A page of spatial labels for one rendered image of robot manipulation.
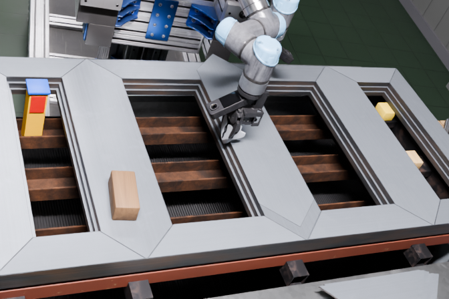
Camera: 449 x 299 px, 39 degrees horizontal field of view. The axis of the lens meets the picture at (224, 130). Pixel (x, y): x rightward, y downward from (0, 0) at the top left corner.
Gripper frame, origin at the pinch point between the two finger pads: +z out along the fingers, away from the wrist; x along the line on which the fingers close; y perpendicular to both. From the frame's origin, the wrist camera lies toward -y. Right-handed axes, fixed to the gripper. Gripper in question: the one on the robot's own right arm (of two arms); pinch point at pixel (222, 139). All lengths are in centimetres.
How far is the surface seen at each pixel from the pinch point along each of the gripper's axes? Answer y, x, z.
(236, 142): 4.5, -0.6, 0.8
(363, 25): 215, 197, 87
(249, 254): -4.3, -37.0, 4.6
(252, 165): 6.1, -9.9, 0.8
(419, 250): 55, -39, 10
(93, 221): -42.4, -23.8, 2.7
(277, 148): 17.3, -3.7, 0.8
